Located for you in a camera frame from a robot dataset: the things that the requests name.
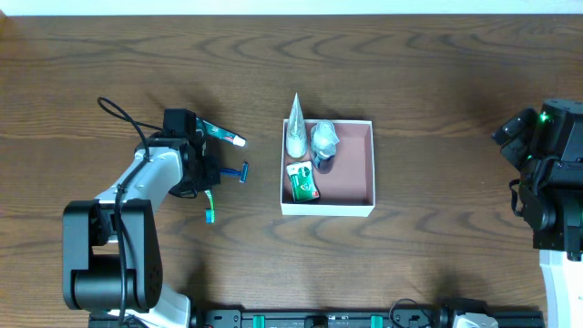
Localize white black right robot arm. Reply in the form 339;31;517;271
491;98;582;327

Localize pink cardboard box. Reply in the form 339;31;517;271
280;119;376;217

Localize green white soap packet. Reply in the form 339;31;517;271
286;161;320;203

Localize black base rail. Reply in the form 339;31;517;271
88;308;546;328

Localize blue disposable razor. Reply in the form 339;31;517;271
220;162;249;183

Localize green Colgate toothpaste tube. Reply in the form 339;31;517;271
197;118;247;147

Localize clear bottle blue liquid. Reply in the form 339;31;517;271
310;120;340;174

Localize green Colgate toothbrush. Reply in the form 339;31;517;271
204;190;215;224

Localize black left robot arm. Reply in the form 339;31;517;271
62;133;218;327

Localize white cream tube gold cap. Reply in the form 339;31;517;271
285;94;307;159

